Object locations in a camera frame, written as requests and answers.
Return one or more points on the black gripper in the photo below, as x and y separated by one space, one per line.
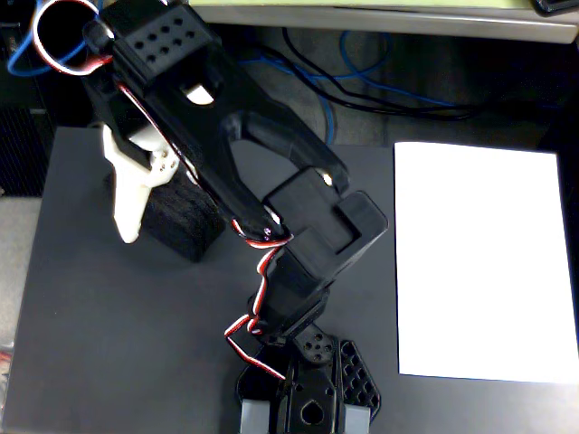
131 190

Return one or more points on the black foam cube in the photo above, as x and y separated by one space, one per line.
181 226

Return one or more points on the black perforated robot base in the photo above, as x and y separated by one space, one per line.
362 384

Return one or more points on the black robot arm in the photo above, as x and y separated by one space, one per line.
253 135

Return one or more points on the black vented case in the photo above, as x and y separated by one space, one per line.
20 153

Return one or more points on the dark grey work mat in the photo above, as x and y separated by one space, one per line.
113 339

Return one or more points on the white paper sheet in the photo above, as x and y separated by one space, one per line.
475 271

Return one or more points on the black desk object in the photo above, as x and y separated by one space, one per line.
552 5

